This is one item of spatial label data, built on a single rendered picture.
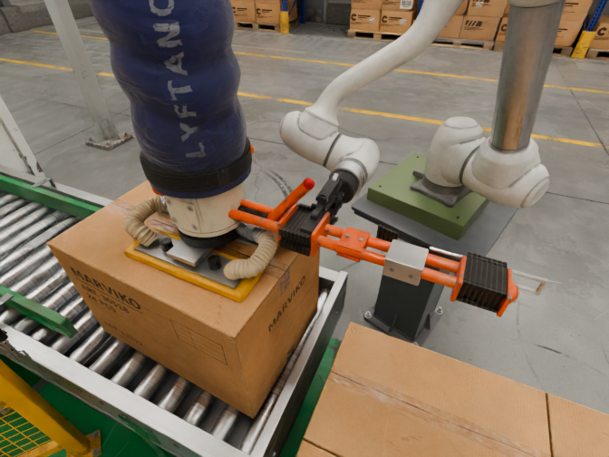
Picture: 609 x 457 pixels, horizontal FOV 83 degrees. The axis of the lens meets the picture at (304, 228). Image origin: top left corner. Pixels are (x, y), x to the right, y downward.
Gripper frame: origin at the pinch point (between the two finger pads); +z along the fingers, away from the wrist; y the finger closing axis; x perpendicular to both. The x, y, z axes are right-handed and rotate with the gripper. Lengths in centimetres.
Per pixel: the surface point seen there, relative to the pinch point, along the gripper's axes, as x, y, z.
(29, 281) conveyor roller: 111, 54, 13
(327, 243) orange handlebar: -4.6, -0.8, 3.2
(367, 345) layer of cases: -15, 53, -13
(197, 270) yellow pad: 23.0, 10.7, 11.9
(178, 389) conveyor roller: 31, 54, 23
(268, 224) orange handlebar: 8.9, -0.8, 2.8
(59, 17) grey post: 283, -1, -157
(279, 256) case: 9.4, 13.0, -2.1
